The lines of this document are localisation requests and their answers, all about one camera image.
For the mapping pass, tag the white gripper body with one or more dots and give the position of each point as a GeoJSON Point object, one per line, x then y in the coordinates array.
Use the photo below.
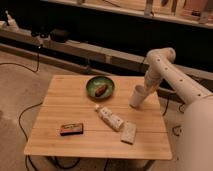
{"type": "Point", "coordinates": [152, 79]}

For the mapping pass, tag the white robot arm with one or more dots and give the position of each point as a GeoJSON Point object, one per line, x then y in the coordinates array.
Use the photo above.
{"type": "Point", "coordinates": [195, 144]}

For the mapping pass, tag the dark round object on ledge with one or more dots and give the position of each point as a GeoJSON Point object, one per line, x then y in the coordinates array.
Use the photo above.
{"type": "Point", "coordinates": [58, 35]}

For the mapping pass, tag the white tube with cap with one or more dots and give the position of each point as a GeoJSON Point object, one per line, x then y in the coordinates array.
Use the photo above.
{"type": "Point", "coordinates": [112, 120]}

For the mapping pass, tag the wooden table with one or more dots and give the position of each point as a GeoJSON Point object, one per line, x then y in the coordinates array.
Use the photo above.
{"type": "Point", "coordinates": [66, 102]}

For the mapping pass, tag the brown food piece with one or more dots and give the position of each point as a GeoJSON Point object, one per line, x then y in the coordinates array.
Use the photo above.
{"type": "Point", "coordinates": [101, 90]}

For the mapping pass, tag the white spray bottle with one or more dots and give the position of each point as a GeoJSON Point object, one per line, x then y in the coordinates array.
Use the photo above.
{"type": "Point", "coordinates": [12, 23]}

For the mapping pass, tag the dark red flat box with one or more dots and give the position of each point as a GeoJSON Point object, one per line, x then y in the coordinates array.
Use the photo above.
{"type": "Point", "coordinates": [71, 129]}

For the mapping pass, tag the green ceramic bowl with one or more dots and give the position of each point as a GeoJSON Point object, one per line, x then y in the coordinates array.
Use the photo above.
{"type": "Point", "coordinates": [95, 82]}

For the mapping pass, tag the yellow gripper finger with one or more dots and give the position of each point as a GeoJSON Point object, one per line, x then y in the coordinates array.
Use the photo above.
{"type": "Point", "coordinates": [149, 90]}

